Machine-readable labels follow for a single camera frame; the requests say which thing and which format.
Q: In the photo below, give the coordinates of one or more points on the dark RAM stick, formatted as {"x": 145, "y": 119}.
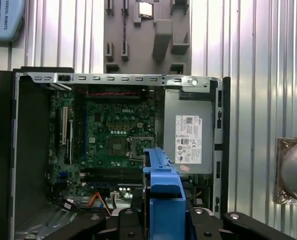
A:
{"x": 125, "y": 27}

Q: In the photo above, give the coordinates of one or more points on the metal socket cover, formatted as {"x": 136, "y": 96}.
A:
{"x": 141, "y": 147}

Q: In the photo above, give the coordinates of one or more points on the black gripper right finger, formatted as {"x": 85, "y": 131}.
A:
{"x": 251, "y": 227}

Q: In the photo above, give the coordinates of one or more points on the gray parts rack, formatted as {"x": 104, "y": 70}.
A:
{"x": 143, "y": 50}

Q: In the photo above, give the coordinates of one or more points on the black expansion slot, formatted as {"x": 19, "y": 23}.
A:
{"x": 71, "y": 140}

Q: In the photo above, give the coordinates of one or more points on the green motherboard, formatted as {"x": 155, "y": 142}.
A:
{"x": 101, "y": 120}

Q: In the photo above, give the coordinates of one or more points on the CPU socket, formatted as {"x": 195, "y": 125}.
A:
{"x": 117, "y": 147}

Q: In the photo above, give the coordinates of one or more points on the black RAM slot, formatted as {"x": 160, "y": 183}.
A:
{"x": 108, "y": 173}

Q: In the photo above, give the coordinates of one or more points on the hard disk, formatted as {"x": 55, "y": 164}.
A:
{"x": 168, "y": 200}

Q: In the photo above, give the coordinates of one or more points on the white expansion slot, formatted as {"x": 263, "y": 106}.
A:
{"x": 64, "y": 125}

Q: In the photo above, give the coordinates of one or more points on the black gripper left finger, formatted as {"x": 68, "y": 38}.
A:
{"x": 73, "y": 227}

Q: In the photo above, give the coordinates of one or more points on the gray power supply unit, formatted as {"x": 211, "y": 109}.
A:
{"x": 171, "y": 140}

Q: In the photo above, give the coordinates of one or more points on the black open PC case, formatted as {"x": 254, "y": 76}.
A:
{"x": 31, "y": 150}

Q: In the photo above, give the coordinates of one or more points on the silver CPU chip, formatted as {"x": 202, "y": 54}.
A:
{"x": 146, "y": 9}

